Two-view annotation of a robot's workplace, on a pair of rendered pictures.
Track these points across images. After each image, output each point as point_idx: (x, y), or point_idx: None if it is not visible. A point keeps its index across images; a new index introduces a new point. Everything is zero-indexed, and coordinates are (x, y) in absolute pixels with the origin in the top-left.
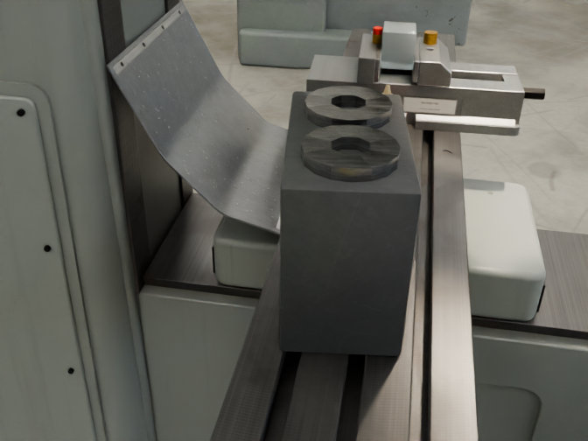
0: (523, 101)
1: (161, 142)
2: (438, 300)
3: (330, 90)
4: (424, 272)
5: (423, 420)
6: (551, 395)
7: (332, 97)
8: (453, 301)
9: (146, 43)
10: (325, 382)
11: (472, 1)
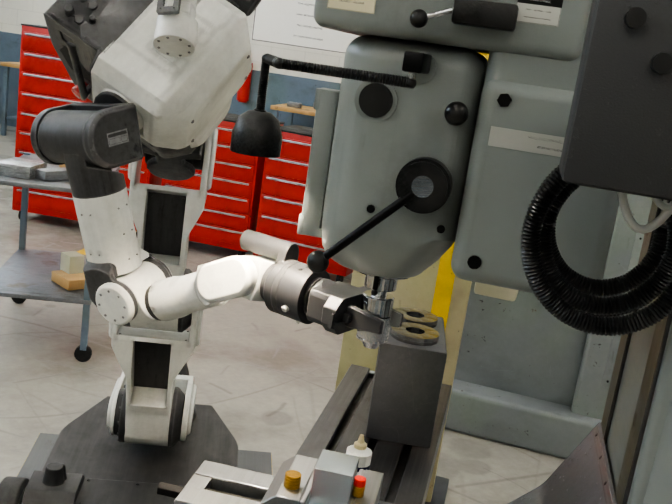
0: None
1: (550, 482)
2: (344, 406)
3: (425, 337)
4: (340, 435)
5: (362, 391)
6: None
7: (424, 333)
8: (336, 404)
9: (600, 460)
10: None
11: None
